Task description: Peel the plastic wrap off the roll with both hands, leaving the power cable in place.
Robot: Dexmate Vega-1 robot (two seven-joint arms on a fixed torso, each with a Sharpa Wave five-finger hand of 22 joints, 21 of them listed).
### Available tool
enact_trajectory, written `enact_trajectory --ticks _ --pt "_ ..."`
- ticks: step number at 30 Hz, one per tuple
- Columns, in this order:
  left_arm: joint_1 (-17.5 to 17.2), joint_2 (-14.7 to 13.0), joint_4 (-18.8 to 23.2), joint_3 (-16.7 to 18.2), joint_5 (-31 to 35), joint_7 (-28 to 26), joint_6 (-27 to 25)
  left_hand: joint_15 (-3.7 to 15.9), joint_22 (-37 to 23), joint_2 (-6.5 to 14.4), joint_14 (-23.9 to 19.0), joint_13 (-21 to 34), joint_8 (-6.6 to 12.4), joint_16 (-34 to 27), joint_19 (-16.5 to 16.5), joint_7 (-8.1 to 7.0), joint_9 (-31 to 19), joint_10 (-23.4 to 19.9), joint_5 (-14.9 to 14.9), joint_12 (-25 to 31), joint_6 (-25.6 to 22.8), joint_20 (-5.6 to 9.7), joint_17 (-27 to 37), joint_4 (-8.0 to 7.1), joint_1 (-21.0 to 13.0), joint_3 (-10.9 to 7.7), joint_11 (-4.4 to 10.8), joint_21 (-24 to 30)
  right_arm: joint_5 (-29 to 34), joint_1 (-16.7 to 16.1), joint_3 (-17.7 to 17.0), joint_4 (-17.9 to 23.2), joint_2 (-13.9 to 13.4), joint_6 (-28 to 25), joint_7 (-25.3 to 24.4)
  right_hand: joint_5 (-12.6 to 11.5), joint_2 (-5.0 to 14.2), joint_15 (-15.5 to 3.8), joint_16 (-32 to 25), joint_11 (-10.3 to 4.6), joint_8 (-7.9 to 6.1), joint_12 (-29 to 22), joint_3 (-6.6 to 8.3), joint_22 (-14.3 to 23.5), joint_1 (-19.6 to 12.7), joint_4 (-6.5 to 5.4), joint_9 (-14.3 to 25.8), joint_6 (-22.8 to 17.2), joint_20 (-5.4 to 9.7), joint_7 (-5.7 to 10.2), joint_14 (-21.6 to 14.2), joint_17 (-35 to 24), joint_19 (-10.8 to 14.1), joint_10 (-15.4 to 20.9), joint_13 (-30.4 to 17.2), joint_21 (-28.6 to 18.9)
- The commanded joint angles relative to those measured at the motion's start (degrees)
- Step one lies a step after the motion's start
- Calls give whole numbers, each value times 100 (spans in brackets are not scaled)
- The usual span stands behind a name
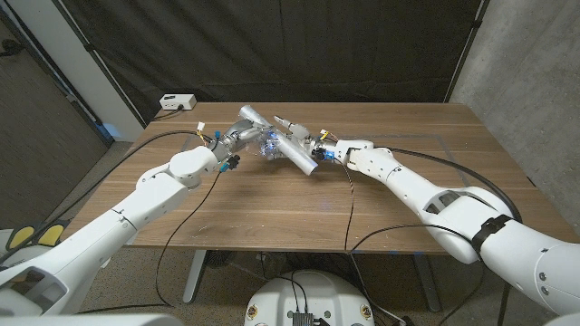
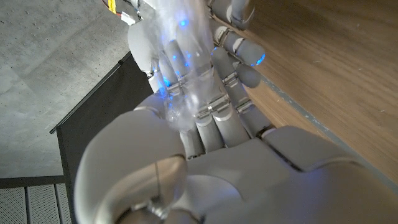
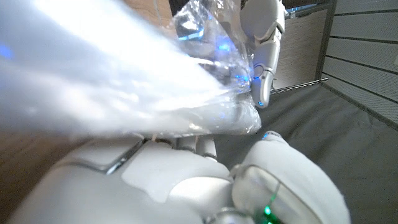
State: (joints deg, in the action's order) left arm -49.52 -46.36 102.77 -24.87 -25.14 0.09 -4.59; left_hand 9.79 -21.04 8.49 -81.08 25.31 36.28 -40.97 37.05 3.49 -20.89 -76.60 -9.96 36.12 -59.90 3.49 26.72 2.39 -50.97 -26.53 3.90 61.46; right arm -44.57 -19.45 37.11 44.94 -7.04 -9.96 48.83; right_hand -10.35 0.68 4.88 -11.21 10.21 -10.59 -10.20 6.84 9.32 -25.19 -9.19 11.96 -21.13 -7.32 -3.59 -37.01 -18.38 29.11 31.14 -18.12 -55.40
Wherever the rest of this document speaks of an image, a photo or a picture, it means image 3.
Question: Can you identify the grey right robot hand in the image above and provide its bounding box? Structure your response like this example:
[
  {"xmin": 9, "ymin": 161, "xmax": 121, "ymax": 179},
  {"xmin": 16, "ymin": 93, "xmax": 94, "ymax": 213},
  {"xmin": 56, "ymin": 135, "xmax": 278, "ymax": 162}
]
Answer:
[{"xmin": 6, "ymin": 0, "xmax": 352, "ymax": 224}]

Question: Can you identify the plastic wrap roll tube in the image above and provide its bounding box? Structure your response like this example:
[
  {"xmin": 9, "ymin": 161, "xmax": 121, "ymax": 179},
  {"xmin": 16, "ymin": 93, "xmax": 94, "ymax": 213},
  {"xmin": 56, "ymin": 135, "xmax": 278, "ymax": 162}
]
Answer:
[{"xmin": 0, "ymin": 0, "xmax": 262, "ymax": 139}]

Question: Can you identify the clear plastic wrap sheet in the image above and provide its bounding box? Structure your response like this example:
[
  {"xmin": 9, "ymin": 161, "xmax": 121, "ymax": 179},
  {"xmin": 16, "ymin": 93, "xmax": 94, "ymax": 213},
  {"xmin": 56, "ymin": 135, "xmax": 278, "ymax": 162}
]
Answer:
[{"xmin": 172, "ymin": 0, "xmax": 262, "ymax": 134}]

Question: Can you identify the silver metal rod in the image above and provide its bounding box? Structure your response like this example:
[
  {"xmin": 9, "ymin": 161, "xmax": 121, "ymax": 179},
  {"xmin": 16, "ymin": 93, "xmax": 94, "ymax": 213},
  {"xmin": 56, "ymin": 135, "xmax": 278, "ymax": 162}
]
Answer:
[{"xmin": 269, "ymin": 77, "xmax": 330, "ymax": 95}]

